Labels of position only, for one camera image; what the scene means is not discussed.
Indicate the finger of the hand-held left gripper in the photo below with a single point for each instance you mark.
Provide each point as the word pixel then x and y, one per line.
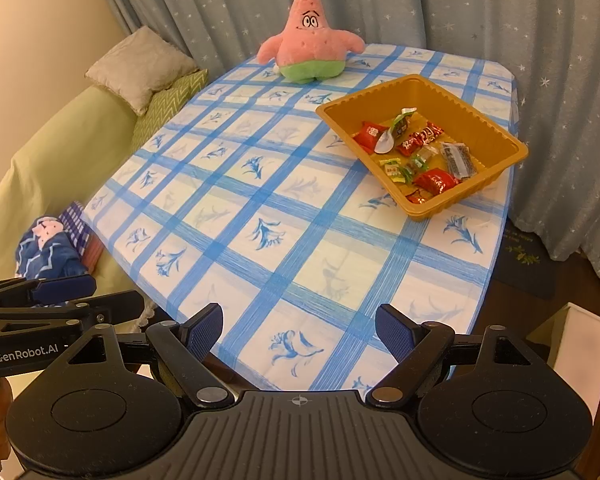
pixel 110 305
pixel 65 287

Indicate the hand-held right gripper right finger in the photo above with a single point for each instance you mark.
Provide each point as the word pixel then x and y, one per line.
pixel 395 329

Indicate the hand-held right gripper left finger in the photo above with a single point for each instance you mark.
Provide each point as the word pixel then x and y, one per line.
pixel 205 329

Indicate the yellow candy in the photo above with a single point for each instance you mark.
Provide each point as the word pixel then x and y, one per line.
pixel 392 169

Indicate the small green candy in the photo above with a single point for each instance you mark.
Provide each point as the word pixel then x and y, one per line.
pixel 419 161

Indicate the clear packet with black sticks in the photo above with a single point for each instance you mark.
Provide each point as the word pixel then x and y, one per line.
pixel 457 160

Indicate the dark red patterned snack packet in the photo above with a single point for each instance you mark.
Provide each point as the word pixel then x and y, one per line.
pixel 420 139

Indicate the orange plastic tray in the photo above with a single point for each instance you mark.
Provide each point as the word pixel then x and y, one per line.
pixel 495 155

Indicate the green and white snack packet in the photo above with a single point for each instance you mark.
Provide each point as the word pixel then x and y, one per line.
pixel 402 121

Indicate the blue printed blanket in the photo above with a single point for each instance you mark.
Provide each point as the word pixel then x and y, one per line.
pixel 50 250

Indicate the orange striped cloth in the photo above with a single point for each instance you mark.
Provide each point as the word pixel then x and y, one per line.
pixel 92 252

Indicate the yellow-green sofa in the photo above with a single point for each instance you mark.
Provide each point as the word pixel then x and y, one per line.
pixel 55 160

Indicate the dark floor mat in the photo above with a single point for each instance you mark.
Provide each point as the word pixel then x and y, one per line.
pixel 530 260

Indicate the blue checkered tablecloth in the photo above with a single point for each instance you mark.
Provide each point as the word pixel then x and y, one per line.
pixel 260 180

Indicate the white cardboard box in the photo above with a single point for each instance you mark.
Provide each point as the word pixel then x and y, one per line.
pixel 575 345

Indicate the green zigzag cushion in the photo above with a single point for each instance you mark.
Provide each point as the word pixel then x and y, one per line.
pixel 167 110

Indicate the beige cushion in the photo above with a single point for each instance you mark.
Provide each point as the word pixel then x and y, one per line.
pixel 140 67

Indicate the pink starfish plush toy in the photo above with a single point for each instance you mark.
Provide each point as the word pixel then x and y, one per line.
pixel 307 40

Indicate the grey star-print curtain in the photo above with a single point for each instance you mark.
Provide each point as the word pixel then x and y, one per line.
pixel 480 20

